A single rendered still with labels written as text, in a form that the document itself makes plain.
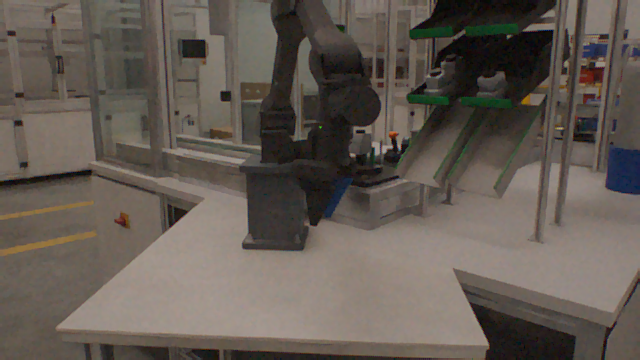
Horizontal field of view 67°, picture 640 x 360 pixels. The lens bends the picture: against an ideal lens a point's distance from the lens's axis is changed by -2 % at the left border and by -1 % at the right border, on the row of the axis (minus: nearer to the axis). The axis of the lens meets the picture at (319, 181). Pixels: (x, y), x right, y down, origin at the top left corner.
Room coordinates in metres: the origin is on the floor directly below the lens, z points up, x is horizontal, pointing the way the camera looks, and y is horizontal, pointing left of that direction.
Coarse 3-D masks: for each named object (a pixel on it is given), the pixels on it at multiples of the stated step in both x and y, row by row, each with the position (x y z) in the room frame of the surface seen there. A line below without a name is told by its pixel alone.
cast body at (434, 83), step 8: (432, 72) 1.21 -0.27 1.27; (440, 72) 1.21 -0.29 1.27; (448, 72) 1.21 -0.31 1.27; (432, 80) 1.21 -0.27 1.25; (440, 80) 1.20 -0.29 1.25; (448, 80) 1.21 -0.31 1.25; (432, 88) 1.22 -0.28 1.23; (440, 88) 1.20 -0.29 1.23; (448, 88) 1.22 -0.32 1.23; (440, 96) 1.21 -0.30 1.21
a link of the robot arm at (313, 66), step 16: (320, 64) 0.73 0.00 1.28; (320, 80) 0.72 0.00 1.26; (336, 80) 0.72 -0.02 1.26; (352, 80) 0.68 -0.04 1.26; (368, 80) 0.73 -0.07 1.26; (336, 96) 0.69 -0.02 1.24; (352, 96) 0.67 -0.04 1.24; (368, 96) 0.67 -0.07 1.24; (336, 112) 0.69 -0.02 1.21; (352, 112) 0.66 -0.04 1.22; (368, 112) 0.67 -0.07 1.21
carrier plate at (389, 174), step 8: (384, 168) 1.50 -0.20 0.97; (392, 168) 1.50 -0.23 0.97; (352, 176) 1.38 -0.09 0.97; (360, 176) 1.38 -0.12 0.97; (376, 176) 1.38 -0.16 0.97; (384, 176) 1.38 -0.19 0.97; (392, 176) 1.38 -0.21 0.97; (352, 184) 1.33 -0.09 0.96; (360, 184) 1.31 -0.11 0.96; (368, 184) 1.29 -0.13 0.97; (376, 184) 1.32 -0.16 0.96
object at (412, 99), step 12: (480, 36) 1.37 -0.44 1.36; (492, 36) 1.35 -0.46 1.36; (504, 36) 1.31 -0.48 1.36; (444, 48) 1.36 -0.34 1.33; (456, 48) 1.39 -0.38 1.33; (468, 48) 1.42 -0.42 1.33; (480, 48) 1.39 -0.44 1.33; (492, 48) 1.28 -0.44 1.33; (444, 60) 1.36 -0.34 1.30; (468, 60) 1.41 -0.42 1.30; (480, 60) 1.25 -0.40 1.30; (480, 72) 1.25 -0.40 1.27; (468, 84) 1.22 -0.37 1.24; (408, 96) 1.26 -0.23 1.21; (420, 96) 1.23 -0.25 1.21; (432, 96) 1.20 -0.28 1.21; (456, 96) 1.19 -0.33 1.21
